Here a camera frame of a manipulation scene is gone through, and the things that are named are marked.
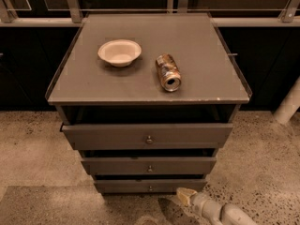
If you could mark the grey middle drawer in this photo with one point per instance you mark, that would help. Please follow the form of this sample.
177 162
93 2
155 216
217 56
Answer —
148 165

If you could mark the grey bottom drawer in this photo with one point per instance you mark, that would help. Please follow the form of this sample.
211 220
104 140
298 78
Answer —
147 185

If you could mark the grey drawer cabinet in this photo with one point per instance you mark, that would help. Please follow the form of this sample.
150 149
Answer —
88 90

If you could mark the grey top drawer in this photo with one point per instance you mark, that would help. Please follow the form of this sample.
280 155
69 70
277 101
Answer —
146 136

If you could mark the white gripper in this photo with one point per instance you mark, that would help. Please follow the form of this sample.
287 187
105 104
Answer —
201 202

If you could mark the grey drawer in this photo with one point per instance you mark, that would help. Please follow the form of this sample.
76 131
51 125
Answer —
148 165
146 136
147 185

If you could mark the white pipe post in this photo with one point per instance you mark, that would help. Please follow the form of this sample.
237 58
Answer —
289 105

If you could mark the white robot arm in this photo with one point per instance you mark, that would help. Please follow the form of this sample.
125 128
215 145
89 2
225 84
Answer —
233 215

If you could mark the white paper bowl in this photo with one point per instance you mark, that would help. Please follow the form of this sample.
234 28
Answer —
119 53

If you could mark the crushed soda can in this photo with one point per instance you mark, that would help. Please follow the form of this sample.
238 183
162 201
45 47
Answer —
168 72

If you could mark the metal window frame railing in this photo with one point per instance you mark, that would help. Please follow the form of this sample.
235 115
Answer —
222 13

